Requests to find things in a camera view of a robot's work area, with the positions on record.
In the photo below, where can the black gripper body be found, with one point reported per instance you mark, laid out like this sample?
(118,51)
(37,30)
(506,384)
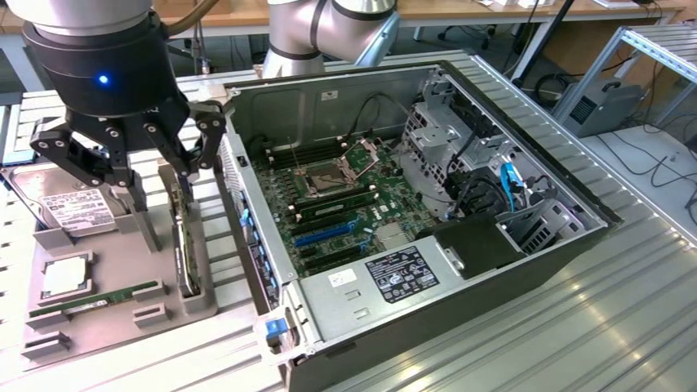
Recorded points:
(109,73)

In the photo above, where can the graphics card with black fan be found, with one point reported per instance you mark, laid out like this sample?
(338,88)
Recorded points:
(186,245)

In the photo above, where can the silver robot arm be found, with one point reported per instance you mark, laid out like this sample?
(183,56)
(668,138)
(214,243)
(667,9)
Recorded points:
(327,32)

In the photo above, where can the blue disk carrier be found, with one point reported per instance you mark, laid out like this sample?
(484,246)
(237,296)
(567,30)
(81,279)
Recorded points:
(11,159)

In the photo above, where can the silver hard disk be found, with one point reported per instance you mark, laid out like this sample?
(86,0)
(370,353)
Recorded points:
(61,204)

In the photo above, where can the thin locking lever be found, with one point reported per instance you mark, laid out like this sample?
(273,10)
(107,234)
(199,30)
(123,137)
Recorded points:
(298,160)

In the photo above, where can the CPU socket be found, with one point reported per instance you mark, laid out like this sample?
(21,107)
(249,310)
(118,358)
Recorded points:
(326,179)

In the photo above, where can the wooden desk with white legs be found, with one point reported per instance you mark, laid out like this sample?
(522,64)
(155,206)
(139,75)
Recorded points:
(468,12)
(241,18)

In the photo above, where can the grey parts rack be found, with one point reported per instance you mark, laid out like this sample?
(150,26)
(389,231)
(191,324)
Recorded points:
(109,265)

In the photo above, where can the metal socket cover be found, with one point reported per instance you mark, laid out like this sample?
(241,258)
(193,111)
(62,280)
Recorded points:
(362,159)

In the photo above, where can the green RAM stick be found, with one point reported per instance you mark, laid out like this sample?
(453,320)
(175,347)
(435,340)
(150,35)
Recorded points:
(131,293)
(338,204)

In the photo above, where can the silver CPU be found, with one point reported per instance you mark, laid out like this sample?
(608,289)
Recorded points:
(66,277)

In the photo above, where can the long black expansion slot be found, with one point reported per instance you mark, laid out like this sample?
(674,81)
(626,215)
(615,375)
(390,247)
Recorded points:
(327,253)
(333,264)
(322,227)

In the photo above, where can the blue expansion slot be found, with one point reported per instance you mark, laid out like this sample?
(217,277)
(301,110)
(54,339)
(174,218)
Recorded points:
(323,237)

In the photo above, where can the green motherboard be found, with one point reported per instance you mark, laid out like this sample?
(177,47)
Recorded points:
(393,192)

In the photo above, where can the grey metal drive cage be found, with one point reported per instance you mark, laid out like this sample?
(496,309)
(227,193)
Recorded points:
(437,139)

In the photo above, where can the silver chipset heatsink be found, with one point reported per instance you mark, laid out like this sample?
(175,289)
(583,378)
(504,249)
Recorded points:
(393,237)

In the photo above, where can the blue case latch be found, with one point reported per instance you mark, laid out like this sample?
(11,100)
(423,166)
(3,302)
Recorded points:
(274,328)

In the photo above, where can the grey power supply unit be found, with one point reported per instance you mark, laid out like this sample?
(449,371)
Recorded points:
(349,314)

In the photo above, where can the black plastic shroud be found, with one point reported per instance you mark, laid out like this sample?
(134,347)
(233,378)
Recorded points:
(479,249)

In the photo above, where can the grey perforated disk bay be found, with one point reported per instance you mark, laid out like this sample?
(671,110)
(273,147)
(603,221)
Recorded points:
(539,232)

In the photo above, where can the black slanted pole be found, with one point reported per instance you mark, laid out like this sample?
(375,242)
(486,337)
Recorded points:
(544,36)

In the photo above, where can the open dark PC case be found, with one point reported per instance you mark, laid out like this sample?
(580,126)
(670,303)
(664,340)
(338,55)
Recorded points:
(490,322)

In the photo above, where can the aluminium frame table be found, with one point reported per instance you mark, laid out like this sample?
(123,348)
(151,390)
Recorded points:
(662,43)

